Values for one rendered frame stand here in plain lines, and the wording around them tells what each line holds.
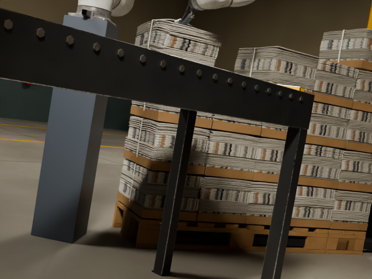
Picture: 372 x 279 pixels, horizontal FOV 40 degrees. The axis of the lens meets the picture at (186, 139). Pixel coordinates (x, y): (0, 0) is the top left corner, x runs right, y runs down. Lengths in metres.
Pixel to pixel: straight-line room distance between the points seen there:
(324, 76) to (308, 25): 7.48
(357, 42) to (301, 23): 7.32
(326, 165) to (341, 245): 0.50
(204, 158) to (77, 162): 0.61
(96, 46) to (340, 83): 2.07
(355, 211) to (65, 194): 1.69
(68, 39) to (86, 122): 1.31
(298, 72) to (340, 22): 7.30
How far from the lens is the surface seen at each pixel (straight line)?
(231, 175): 2.60
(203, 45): 2.47
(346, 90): 2.99
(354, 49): 3.13
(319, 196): 2.97
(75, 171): 2.35
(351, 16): 10.00
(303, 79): 2.80
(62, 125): 2.36
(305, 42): 10.28
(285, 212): 1.78
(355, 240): 3.23
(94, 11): 2.38
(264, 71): 2.73
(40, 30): 1.00
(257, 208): 2.73
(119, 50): 1.11
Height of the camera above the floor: 0.68
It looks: 3 degrees down
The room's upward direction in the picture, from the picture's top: 10 degrees clockwise
